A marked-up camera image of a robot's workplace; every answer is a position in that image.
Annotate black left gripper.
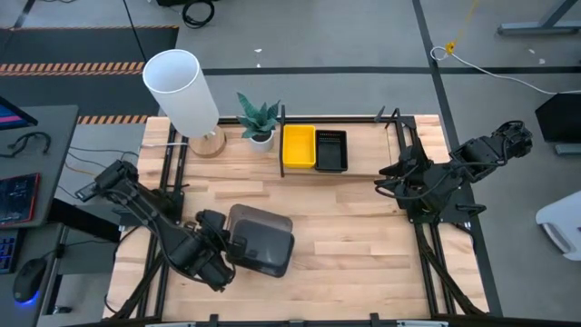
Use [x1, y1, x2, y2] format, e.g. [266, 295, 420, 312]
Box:
[204, 228, 249, 270]

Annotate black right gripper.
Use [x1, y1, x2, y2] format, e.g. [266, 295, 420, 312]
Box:
[373, 144, 433, 198]

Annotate clear plastic bin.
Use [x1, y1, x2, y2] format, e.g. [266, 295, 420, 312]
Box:
[225, 217, 296, 279]

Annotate yellow plastic slotted basket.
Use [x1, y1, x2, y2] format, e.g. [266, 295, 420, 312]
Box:
[281, 124, 318, 170]

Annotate black plastic basket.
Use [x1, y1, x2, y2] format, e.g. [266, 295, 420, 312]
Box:
[313, 129, 350, 174]

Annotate green plant white pot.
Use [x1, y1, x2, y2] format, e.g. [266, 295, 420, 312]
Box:
[235, 92, 281, 154]

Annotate white table lamp wooden base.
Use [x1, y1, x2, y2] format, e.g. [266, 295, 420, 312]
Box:
[142, 48, 228, 160]

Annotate white chair base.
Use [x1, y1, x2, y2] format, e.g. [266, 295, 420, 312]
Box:
[535, 190, 581, 263]

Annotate black box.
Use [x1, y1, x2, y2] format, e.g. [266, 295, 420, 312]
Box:
[534, 91, 581, 144]

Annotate grey metal table foot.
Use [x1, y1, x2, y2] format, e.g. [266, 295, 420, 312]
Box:
[496, 0, 581, 37]

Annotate black computer mouse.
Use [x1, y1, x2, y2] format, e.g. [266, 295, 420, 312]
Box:
[12, 257, 48, 305]

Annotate grey side desk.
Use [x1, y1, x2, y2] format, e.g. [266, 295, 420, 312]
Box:
[0, 104, 81, 327]

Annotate red black tablet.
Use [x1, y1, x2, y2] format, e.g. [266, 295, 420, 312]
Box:
[0, 172, 42, 227]

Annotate black keyboard blue lights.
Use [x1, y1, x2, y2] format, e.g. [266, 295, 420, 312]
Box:
[0, 228, 20, 275]

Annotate black hazard striped floor mat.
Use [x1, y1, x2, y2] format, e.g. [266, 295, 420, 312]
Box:
[0, 25, 181, 125]

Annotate computer monitor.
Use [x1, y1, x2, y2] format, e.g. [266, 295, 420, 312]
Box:
[0, 94, 39, 133]

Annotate black frame wooden shelf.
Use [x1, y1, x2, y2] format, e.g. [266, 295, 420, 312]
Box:
[277, 104, 418, 180]

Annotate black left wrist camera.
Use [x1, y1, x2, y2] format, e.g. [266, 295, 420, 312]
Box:
[194, 208, 228, 235]

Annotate black aluminium rig frame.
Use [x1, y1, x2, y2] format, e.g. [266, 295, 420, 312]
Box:
[103, 113, 506, 327]

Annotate white lamp cable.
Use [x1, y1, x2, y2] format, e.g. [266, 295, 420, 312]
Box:
[139, 142, 190, 150]

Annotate white floor cable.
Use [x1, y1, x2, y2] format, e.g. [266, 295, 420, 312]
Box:
[429, 45, 581, 97]

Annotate yellow cord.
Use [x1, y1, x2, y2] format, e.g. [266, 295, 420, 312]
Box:
[444, 0, 481, 56]

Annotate coiled black floor cable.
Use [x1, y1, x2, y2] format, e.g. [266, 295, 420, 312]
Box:
[182, 0, 216, 30]

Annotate black headset cable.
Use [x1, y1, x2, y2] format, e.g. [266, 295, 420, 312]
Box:
[0, 131, 53, 160]

